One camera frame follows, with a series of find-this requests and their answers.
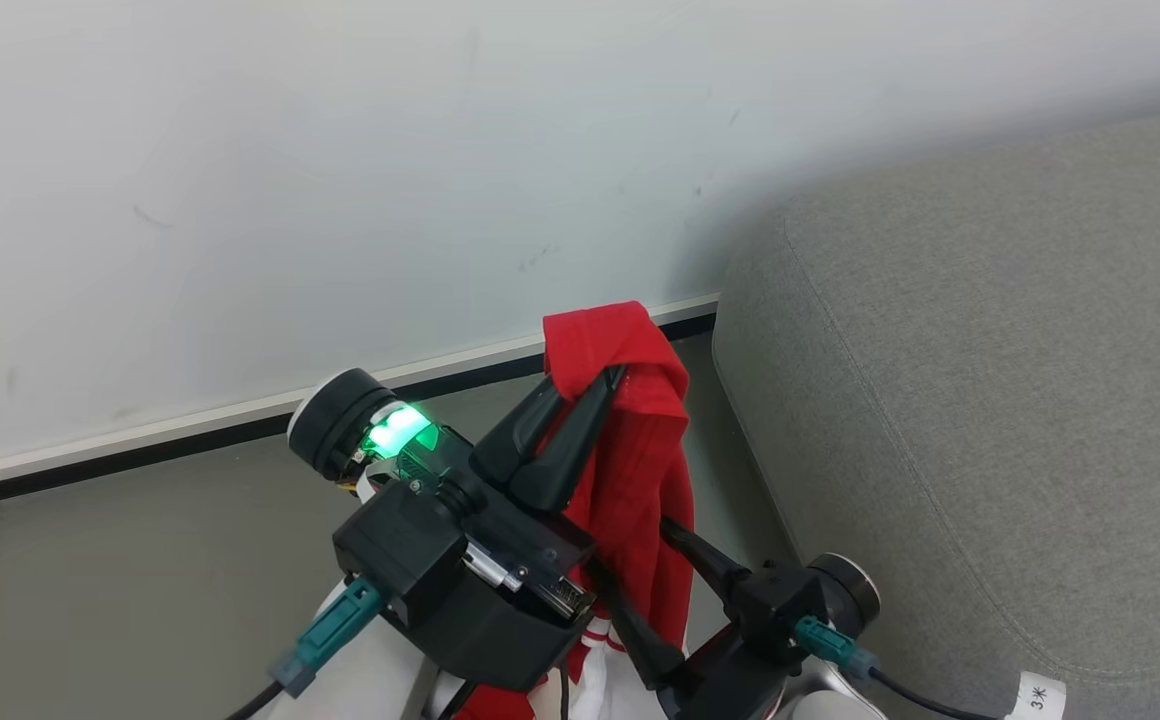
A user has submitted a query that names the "white and black baseboard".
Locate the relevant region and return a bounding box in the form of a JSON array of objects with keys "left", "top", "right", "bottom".
[{"left": 0, "top": 293, "right": 719, "bottom": 514}]

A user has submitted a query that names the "left arm teal plug cable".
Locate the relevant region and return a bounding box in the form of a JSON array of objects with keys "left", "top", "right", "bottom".
[{"left": 228, "top": 577, "right": 384, "bottom": 720}]

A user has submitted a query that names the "red clothing with white stripes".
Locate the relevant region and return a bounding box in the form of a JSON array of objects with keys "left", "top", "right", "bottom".
[{"left": 455, "top": 300, "right": 698, "bottom": 720}]

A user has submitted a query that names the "arm teal plug cable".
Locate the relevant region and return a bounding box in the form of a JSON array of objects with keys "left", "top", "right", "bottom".
[
  {"left": 228, "top": 577, "right": 384, "bottom": 720},
  {"left": 793, "top": 614, "right": 1009, "bottom": 720}
]

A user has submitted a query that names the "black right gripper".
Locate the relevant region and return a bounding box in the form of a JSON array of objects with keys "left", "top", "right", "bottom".
[{"left": 583, "top": 515, "right": 882, "bottom": 720}]

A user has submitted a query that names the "right arm teal plug cable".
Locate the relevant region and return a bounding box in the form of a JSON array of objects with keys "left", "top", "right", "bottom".
[{"left": 793, "top": 614, "right": 1009, "bottom": 720}]

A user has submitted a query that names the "white paper cable tag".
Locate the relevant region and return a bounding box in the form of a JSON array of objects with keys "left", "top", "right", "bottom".
[{"left": 1003, "top": 672, "right": 1068, "bottom": 720}]

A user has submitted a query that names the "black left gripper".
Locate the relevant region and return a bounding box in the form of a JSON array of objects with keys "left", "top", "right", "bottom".
[{"left": 287, "top": 365, "right": 628, "bottom": 693}]

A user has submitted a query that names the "grey fabric sofa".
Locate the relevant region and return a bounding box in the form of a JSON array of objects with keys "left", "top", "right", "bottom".
[{"left": 710, "top": 105, "right": 1160, "bottom": 720}]

